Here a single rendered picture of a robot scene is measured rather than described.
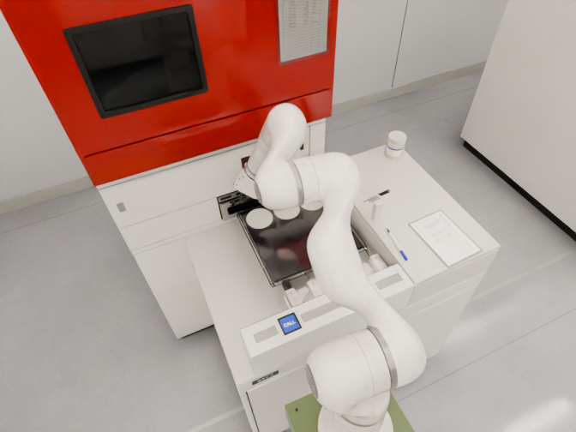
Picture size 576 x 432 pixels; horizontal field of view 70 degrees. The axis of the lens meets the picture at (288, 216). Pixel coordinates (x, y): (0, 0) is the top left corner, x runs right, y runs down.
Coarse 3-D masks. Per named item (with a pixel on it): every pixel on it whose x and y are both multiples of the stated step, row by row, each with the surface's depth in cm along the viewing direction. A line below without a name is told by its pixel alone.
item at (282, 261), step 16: (256, 208) 160; (320, 208) 159; (272, 224) 154; (288, 224) 154; (304, 224) 154; (256, 240) 149; (272, 240) 149; (288, 240) 149; (304, 240) 149; (272, 256) 144; (288, 256) 144; (304, 256) 144; (272, 272) 140; (288, 272) 140
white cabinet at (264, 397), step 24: (192, 264) 162; (456, 288) 147; (408, 312) 143; (432, 312) 154; (456, 312) 167; (432, 336) 176; (240, 384) 124; (264, 384) 132; (288, 384) 142; (264, 408) 149
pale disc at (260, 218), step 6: (252, 210) 159; (258, 210) 159; (264, 210) 159; (252, 216) 157; (258, 216) 157; (264, 216) 157; (270, 216) 157; (252, 222) 155; (258, 222) 155; (264, 222) 155; (270, 222) 155; (258, 228) 153
